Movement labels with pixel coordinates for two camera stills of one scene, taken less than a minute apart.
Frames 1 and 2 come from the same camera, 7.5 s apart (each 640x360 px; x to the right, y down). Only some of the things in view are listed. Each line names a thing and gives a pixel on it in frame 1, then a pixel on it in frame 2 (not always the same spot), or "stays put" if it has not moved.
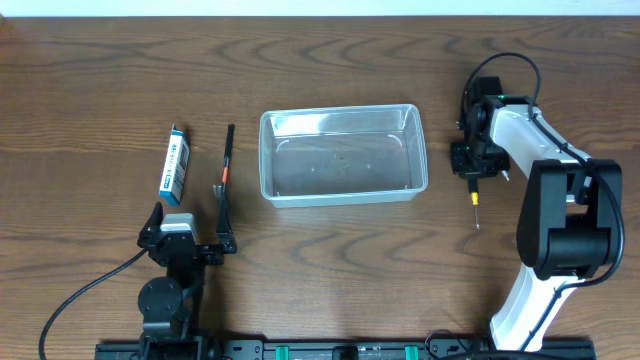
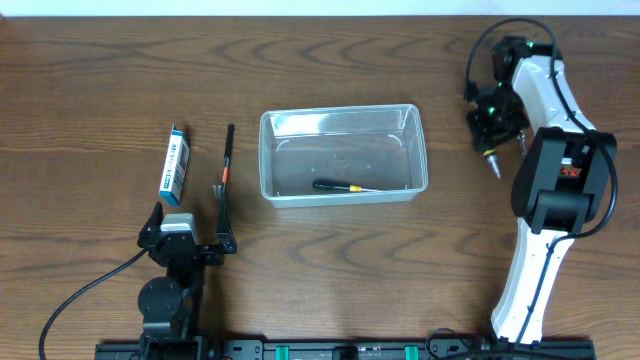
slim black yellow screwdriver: [473, 186] to [326, 184]
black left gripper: [211, 257] stays put
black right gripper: [463, 170] to [491, 136]
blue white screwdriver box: [175, 168] stays put
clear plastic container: [339, 155] stays put
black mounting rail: [357, 349] stays put
